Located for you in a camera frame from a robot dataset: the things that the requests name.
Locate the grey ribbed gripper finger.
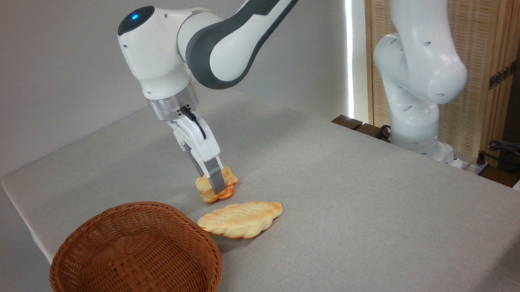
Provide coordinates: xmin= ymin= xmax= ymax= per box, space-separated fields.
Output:
xmin=186 ymin=147 xmax=206 ymax=181
xmin=200 ymin=154 xmax=228 ymax=198

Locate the bamboo folding screen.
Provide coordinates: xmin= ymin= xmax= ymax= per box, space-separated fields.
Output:
xmin=361 ymin=0 xmax=520 ymax=168

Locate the black screen hinge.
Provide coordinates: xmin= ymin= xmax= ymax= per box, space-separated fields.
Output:
xmin=486 ymin=60 xmax=519 ymax=90

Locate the black cable bundle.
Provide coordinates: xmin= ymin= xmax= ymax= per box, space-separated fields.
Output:
xmin=475 ymin=138 xmax=520 ymax=182

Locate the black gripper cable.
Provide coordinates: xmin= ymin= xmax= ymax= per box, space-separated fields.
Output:
xmin=180 ymin=104 xmax=208 ymax=142

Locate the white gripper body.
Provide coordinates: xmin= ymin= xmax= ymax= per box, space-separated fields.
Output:
xmin=167 ymin=113 xmax=222 ymax=167

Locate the brown woven wicker basket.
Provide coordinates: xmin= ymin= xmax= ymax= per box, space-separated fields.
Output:
xmin=44 ymin=196 xmax=225 ymax=292

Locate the long braided golden bread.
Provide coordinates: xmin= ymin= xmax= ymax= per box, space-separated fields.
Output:
xmin=196 ymin=199 xmax=285 ymax=243

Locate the small round golden bread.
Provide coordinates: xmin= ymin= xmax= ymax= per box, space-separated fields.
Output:
xmin=194 ymin=165 xmax=241 ymax=205

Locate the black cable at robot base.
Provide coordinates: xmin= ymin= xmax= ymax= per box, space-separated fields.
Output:
xmin=376 ymin=124 xmax=393 ymax=142

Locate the dark wooden bench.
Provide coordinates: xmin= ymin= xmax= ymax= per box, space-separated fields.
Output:
xmin=331 ymin=111 xmax=392 ymax=148

